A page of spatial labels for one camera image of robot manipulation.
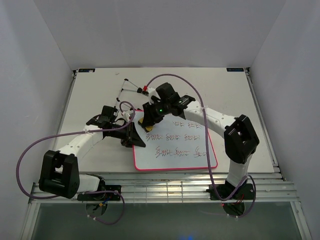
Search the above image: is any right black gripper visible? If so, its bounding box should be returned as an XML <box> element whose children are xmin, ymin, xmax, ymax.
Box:
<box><xmin>143</xmin><ymin>99</ymin><xmax>171</xmax><ymax>128</ymax></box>

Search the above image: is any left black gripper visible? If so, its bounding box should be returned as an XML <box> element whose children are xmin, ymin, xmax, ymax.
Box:
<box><xmin>107</xmin><ymin>121</ymin><xmax>146</xmax><ymax>149</ymax></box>

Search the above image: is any yellow whiteboard eraser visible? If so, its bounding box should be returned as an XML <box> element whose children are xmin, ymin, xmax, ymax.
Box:
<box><xmin>138</xmin><ymin>117</ymin><xmax>155</xmax><ymax>133</ymax></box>

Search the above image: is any pink framed whiteboard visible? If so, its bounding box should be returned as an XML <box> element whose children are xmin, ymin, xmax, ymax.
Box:
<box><xmin>133</xmin><ymin>111</ymin><xmax>208</xmax><ymax>171</ymax></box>

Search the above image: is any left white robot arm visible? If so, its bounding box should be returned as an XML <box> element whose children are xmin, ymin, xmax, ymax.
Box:
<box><xmin>38</xmin><ymin>106</ymin><xmax>146</xmax><ymax>200</ymax></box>

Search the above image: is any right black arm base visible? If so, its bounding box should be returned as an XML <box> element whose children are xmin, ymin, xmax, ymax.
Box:
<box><xmin>206</xmin><ymin>183</ymin><xmax>256</xmax><ymax>200</ymax></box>

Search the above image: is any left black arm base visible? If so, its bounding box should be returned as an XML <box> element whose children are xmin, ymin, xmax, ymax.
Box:
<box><xmin>76</xmin><ymin>185</ymin><xmax>122</xmax><ymax>202</ymax></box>

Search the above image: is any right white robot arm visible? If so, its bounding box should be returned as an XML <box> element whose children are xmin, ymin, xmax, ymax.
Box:
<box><xmin>138</xmin><ymin>82</ymin><xmax>260</xmax><ymax>199</ymax></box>

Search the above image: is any left blue table label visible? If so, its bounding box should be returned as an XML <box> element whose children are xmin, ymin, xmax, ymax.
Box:
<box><xmin>78</xmin><ymin>68</ymin><xmax>96</xmax><ymax>73</ymax></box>

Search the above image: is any blue table label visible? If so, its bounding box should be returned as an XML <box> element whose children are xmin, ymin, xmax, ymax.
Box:
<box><xmin>226</xmin><ymin>67</ymin><xmax>244</xmax><ymax>72</ymax></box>
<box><xmin>78</xmin><ymin>68</ymin><xmax>96</xmax><ymax>73</ymax></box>

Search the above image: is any right blue table label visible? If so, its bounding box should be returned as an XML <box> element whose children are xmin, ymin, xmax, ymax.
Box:
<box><xmin>226</xmin><ymin>67</ymin><xmax>244</xmax><ymax>72</ymax></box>

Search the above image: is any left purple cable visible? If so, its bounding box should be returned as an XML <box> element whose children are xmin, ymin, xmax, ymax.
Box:
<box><xmin>16</xmin><ymin>101</ymin><xmax>126</xmax><ymax>225</ymax></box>

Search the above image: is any purple cable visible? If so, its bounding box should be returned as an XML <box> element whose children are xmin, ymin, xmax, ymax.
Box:
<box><xmin>16</xmin><ymin>101</ymin><xmax>126</xmax><ymax>225</ymax></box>
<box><xmin>146</xmin><ymin>74</ymin><xmax>257</xmax><ymax>219</ymax></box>

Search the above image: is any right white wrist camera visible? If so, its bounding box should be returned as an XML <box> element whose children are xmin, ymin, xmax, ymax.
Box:
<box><xmin>142</xmin><ymin>85</ymin><xmax>159</xmax><ymax>104</ymax></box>

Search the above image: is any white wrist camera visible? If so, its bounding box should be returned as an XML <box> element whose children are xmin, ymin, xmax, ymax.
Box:
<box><xmin>121</xmin><ymin>109</ymin><xmax>136</xmax><ymax>123</ymax></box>
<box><xmin>142</xmin><ymin>85</ymin><xmax>159</xmax><ymax>104</ymax></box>

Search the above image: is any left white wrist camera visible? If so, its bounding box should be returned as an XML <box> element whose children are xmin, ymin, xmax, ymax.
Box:
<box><xmin>121</xmin><ymin>109</ymin><xmax>136</xmax><ymax>123</ymax></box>

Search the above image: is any black wire board stand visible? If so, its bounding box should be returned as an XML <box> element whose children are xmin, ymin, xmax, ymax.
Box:
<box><xmin>111</xmin><ymin>78</ymin><xmax>149</xmax><ymax>110</ymax></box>

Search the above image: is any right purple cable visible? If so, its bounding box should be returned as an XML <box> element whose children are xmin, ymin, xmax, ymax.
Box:
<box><xmin>146</xmin><ymin>74</ymin><xmax>257</xmax><ymax>219</ymax></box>

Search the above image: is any aluminium rail frame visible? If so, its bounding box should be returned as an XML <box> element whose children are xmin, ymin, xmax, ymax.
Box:
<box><xmin>28</xmin><ymin>172</ymin><xmax>301</xmax><ymax>205</ymax></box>

